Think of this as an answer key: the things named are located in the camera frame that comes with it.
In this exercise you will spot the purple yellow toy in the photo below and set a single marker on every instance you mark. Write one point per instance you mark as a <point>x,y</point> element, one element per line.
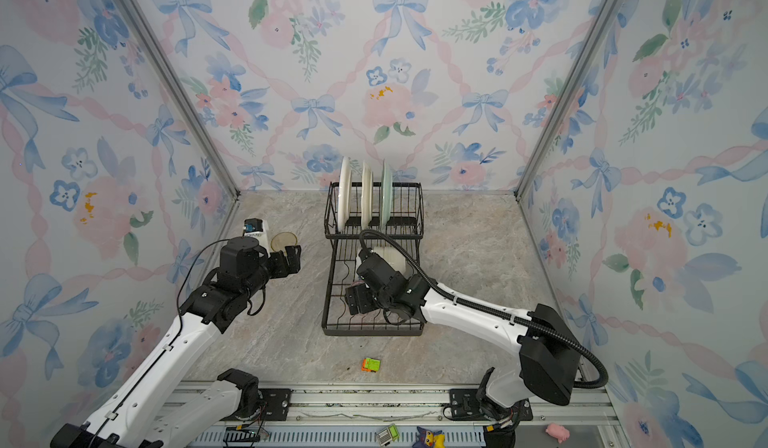
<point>426,438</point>

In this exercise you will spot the pink toy pig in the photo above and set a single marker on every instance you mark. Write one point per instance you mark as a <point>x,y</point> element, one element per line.
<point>558,432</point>

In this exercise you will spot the yellow transparent cup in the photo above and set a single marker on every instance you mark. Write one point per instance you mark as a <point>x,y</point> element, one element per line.
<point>285,242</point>

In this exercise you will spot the cream ceramic bowl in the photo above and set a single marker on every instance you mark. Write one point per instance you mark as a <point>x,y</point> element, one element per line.
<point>394,258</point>

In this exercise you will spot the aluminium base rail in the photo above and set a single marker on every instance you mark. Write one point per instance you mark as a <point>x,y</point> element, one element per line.
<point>316,415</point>

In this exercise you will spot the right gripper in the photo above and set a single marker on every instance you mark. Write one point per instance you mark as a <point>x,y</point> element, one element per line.
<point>361,294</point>

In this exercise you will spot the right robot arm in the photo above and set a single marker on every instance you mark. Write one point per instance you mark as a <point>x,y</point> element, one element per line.
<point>544,365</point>

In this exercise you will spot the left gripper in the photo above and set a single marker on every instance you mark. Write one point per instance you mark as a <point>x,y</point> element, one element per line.
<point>282,268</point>

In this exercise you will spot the small colourful toy cube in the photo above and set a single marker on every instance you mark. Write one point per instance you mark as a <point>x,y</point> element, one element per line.
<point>371,365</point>

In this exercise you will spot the green white small box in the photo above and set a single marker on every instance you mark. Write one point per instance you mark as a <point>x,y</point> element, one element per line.
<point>387,435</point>

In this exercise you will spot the cream plate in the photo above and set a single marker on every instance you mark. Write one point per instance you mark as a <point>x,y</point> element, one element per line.
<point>366,199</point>

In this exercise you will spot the black wire dish rack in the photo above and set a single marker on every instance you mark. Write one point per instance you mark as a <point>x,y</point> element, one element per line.
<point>405,225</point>

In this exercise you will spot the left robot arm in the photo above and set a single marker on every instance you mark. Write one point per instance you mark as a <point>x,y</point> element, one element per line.
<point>130,418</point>

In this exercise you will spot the blue floral bowl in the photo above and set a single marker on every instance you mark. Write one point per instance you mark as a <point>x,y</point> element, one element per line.
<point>358,263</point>

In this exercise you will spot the green plate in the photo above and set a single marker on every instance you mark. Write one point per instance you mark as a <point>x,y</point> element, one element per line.
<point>386,196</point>

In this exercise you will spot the white plate with blue rim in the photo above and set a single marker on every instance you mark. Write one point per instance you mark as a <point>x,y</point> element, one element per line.
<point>343,199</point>

